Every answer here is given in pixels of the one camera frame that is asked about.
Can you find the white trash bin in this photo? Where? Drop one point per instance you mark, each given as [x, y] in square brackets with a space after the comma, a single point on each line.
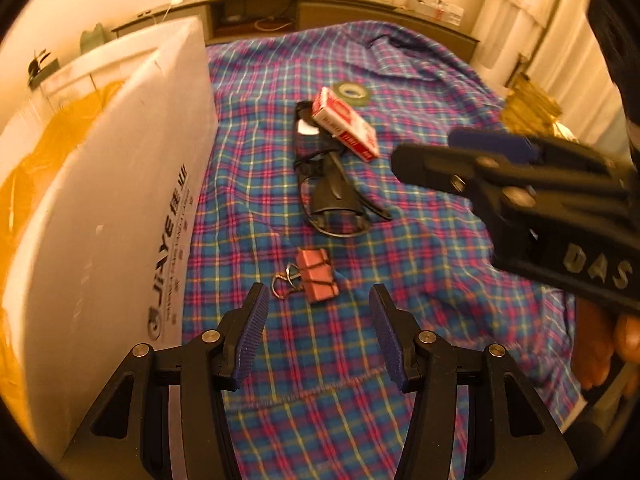
[40, 68]

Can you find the gold foil bag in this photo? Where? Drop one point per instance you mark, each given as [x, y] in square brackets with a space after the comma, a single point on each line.
[561, 131]

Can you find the white foam box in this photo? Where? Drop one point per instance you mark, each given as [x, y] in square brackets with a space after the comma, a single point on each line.
[101, 265]

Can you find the green plastic chair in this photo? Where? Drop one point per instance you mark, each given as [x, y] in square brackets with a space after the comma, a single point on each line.
[93, 38]

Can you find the pink binder clip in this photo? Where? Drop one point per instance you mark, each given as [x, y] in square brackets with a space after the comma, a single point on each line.
[311, 274]

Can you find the red staples box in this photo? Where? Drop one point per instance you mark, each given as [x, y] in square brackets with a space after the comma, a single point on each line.
[342, 122]

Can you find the black glasses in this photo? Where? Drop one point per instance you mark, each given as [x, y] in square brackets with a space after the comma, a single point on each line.
[330, 200]

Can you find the white storage box on cabinet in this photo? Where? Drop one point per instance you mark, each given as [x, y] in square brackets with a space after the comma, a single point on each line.
[438, 10]

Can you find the beige curtain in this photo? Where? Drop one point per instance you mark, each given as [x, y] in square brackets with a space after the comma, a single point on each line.
[569, 66]

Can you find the blue plaid shirt cloth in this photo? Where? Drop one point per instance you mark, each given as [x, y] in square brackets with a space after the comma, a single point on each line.
[318, 403]

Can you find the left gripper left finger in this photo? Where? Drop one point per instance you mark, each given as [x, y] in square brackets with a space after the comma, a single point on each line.
[241, 331]

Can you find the green tape roll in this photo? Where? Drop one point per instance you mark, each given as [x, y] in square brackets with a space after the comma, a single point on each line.
[354, 94]

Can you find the grey tv cabinet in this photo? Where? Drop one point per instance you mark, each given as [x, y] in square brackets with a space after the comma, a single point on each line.
[229, 20]

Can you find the white floor air conditioner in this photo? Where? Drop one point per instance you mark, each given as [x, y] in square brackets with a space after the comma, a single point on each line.
[505, 27]

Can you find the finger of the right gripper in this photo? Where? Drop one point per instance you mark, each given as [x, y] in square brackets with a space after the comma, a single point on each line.
[532, 150]
[459, 171]

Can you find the person right hand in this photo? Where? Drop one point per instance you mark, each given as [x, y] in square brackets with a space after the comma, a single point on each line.
[599, 337]

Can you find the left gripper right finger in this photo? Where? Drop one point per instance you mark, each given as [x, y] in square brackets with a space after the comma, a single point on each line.
[396, 330]

